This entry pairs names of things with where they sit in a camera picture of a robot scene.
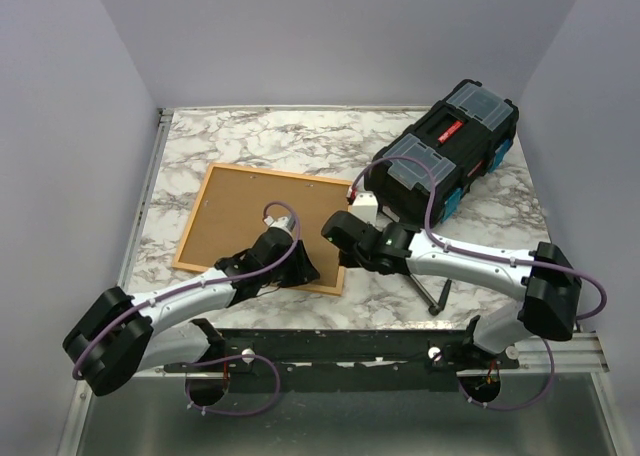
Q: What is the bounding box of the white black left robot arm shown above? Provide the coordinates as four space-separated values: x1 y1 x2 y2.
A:
62 227 320 396

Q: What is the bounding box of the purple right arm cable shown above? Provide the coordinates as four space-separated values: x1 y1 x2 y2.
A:
349 155 607 411

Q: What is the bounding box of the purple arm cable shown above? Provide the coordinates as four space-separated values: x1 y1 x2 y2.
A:
349 155 607 411
71 201 302 417

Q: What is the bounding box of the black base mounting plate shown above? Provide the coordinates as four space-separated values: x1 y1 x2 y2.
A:
169 321 519 393

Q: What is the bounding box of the black plastic toolbox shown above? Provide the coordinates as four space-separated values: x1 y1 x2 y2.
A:
364 79 519 227

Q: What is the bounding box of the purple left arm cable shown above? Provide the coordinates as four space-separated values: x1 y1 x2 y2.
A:
71 201 302 417

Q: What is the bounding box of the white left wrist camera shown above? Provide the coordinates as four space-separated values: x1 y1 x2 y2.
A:
263 215 296 234

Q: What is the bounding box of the grey metal clamp tool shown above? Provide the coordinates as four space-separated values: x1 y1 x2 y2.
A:
409 273 454 317

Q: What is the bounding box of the aluminium extrusion rail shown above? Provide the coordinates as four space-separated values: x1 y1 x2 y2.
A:
515 332 609 374

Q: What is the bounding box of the orange wooden picture frame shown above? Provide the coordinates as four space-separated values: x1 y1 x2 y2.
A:
172 163 351 296

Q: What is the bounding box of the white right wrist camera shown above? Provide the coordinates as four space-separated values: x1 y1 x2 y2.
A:
348 192 379 225

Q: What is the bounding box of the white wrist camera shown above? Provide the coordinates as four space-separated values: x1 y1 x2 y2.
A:
348 192 379 225
263 215 296 234

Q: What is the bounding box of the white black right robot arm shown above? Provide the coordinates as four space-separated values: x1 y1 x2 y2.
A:
321 211 582 368

